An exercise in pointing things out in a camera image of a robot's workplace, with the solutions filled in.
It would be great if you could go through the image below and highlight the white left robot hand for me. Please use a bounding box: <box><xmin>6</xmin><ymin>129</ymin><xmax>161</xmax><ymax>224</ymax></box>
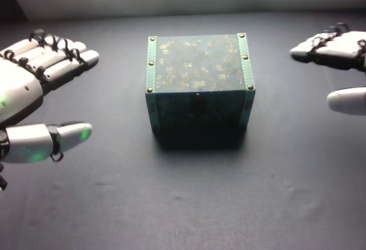
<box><xmin>0</xmin><ymin>29</ymin><xmax>100</xmax><ymax>165</ymax></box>

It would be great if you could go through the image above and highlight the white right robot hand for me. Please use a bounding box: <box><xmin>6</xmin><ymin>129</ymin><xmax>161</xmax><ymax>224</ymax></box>
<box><xmin>289</xmin><ymin>22</ymin><xmax>366</xmax><ymax>116</ymax></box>

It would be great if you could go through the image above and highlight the teal floral trunk box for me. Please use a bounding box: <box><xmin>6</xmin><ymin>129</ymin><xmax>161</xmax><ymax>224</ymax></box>
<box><xmin>144</xmin><ymin>32</ymin><xmax>256</xmax><ymax>150</ymax></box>

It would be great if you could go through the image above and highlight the grey table cloth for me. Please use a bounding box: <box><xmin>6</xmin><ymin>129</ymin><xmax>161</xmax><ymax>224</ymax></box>
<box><xmin>0</xmin><ymin>12</ymin><xmax>366</xmax><ymax>250</ymax></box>

